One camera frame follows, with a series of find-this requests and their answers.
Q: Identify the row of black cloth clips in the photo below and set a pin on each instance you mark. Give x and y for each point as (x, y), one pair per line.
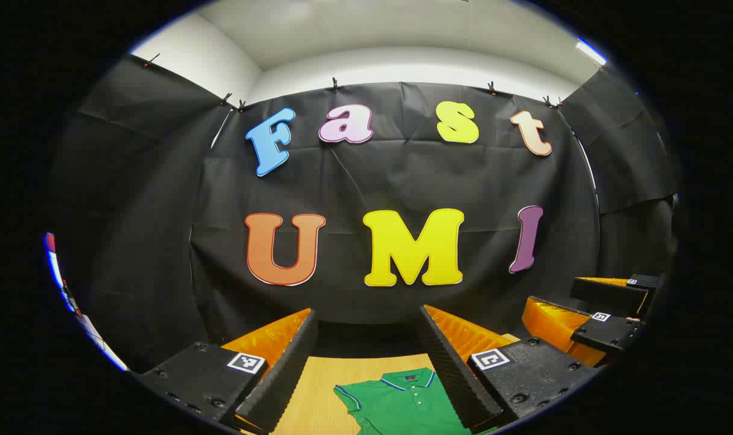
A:
(335, 84)

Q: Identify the black backdrop cloth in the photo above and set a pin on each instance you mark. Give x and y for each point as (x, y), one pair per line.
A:
(403, 175)

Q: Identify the white plastic object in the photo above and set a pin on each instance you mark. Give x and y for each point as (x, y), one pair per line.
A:
(101, 347)

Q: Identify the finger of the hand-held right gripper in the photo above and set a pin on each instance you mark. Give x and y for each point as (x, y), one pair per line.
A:
(608, 297)
(611, 333)

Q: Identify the green T-shirt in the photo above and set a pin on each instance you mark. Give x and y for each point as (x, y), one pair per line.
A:
(396, 405)

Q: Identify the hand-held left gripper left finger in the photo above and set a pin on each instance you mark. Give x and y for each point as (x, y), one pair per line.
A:
(285, 380)

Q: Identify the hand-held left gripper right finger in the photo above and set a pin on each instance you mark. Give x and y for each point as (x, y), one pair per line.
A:
(451, 368)

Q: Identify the white and red sign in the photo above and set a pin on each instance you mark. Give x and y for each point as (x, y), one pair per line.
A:
(55, 266)

